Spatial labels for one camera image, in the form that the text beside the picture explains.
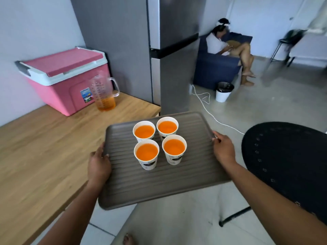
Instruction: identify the person's right hand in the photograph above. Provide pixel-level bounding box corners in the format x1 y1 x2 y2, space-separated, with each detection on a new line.
212 131 237 167

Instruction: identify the person's left hand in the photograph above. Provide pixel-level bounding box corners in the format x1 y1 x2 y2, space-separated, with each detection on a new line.
87 142 112 188

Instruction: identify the white paper cup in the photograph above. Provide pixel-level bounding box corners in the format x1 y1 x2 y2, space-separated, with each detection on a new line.
133 120 156 143
156 116 179 141
134 139 160 171
162 134 187 166

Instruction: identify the grey ribbed tray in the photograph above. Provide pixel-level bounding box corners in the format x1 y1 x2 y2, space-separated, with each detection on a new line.
98 111 232 211

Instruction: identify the clear pitcher orange drink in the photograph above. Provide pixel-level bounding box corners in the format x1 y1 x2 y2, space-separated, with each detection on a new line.
88 71 121 112

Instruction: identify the person's left forearm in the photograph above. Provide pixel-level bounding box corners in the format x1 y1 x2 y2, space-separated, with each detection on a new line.
37 181 100 245

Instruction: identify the person's right forearm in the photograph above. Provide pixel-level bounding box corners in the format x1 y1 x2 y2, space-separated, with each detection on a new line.
224 160 327 245

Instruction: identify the black round chair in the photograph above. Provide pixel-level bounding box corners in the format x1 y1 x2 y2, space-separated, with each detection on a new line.
219 121 327 227

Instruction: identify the white cabinet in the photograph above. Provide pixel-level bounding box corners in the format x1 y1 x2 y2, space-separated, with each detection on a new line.
30 202 137 245

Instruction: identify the white trash bin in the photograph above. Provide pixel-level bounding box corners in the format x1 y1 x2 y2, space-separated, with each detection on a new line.
215 81 235 103

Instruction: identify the pink cooler box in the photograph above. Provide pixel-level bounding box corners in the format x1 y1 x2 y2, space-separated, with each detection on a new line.
14 46 113 117

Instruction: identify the blue sofa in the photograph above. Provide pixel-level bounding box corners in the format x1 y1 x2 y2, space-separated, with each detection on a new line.
193 32 253 91

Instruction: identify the white headset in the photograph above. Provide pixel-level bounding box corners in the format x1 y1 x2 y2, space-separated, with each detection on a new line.
216 19 231 30

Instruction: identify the white draped table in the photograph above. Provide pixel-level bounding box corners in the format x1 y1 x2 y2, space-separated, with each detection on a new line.
289 28 327 68

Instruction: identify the grey refrigerator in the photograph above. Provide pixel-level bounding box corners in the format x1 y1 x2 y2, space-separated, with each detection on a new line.
69 0 207 116

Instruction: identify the white cable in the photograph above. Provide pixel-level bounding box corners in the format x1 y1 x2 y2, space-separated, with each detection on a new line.
190 84 245 135

